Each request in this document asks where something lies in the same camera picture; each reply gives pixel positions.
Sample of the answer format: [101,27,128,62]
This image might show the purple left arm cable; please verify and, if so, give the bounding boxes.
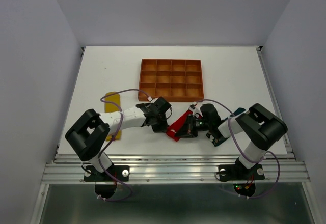
[96,89,153,202]

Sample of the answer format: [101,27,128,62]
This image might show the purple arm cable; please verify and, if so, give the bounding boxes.
[191,99,281,200]
[96,89,153,202]

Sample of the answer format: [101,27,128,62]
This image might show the dark green sock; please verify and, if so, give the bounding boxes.
[206,107,246,147]

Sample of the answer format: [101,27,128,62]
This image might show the orange compartment tray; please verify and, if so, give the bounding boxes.
[138,59,204,102]

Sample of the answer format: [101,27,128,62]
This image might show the aluminium mounting rail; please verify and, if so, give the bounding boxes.
[41,154,310,184]

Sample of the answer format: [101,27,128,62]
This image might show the yellow sock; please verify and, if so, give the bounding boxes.
[103,91,123,142]

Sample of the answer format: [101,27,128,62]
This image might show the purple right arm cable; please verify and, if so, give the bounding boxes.
[191,99,281,200]

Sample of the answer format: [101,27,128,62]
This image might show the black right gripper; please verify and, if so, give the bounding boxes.
[174,114,211,138]

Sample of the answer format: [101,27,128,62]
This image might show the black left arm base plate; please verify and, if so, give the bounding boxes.
[81,164,130,182]

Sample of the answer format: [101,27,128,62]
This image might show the red sock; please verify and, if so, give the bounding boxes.
[166,109,193,142]

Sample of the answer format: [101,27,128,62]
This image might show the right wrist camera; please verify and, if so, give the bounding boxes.
[188,102,202,116]

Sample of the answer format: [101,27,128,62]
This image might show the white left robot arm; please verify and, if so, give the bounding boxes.
[65,97,172,180]

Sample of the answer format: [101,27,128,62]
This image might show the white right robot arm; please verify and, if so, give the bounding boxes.
[174,103,288,181]

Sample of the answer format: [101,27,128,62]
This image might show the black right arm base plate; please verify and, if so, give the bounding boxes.
[215,164,265,182]

